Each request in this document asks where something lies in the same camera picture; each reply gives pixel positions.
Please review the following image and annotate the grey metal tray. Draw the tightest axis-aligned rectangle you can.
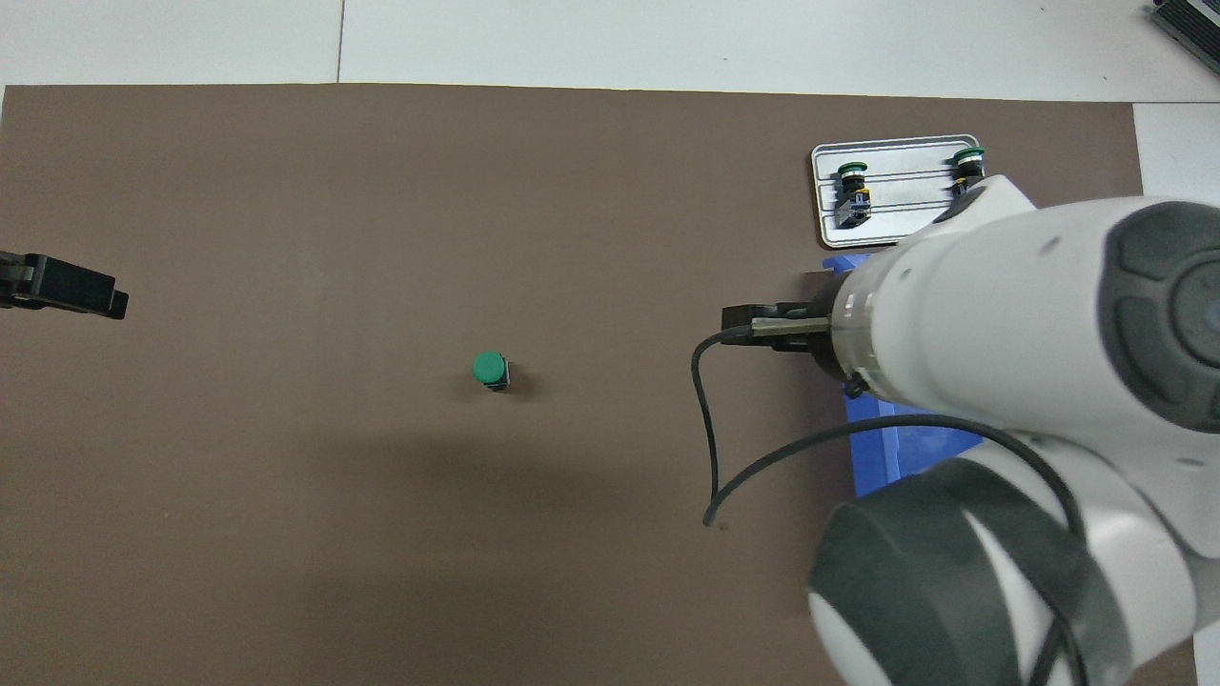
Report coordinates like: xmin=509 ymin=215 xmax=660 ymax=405
xmin=811 ymin=134 xmax=992 ymax=251

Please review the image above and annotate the brown table mat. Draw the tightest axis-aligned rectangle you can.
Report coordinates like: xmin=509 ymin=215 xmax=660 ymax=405
xmin=0 ymin=84 xmax=1200 ymax=686

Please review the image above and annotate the blue plastic storage bin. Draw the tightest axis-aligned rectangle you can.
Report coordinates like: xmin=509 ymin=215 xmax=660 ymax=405
xmin=822 ymin=250 xmax=987 ymax=498

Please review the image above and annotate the green button with grey block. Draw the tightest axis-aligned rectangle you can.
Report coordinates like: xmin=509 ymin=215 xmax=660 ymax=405
xmin=953 ymin=148 xmax=988 ymax=197

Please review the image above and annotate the green push button switch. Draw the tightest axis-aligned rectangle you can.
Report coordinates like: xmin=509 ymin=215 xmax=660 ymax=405
xmin=472 ymin=351 xmax=513 ymax=393

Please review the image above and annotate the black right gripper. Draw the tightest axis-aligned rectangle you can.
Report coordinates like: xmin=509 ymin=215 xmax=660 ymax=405
xmin=722 ymin=300 xmax=856 ymax=384

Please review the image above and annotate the grey ribbed device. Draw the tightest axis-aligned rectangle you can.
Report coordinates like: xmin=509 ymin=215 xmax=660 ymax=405
xmin=1150 ymin=0 xmax=1220 ymax=66

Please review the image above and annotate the green button with yellow ring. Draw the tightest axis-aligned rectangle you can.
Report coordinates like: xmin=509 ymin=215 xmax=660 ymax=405
xmin=836 ymin=162 xmax=874 ymax=230

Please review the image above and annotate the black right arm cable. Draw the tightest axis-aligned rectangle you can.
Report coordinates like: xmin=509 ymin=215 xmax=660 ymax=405
xmin=691 ymin=317 xmax=1089 ymax=686

